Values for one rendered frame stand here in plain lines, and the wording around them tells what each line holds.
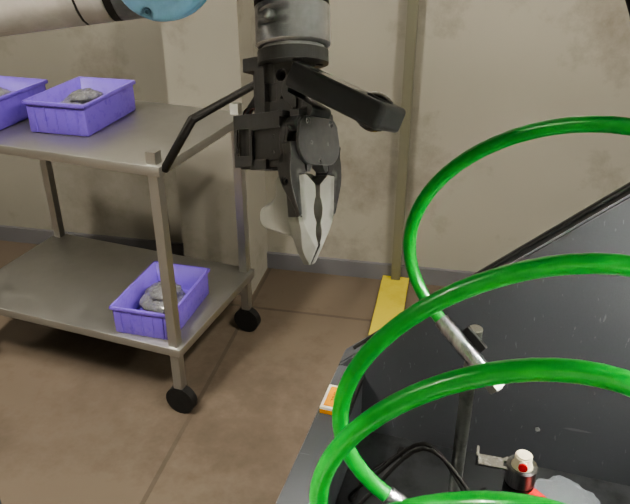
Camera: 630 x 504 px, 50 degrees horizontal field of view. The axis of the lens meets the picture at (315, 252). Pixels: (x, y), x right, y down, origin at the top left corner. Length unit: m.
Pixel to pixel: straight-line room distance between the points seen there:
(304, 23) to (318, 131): 0.10
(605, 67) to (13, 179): 2.71
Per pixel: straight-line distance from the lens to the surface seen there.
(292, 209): 0.65
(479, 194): 2.97
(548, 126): 0.62
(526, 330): 0.97
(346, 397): 0.56
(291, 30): 0.67
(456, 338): 0.75
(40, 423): 2.54
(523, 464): 0.67
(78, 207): 3.53
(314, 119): 0.67
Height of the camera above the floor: 1.59
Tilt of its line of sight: 28 degrees down
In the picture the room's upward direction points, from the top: straight up
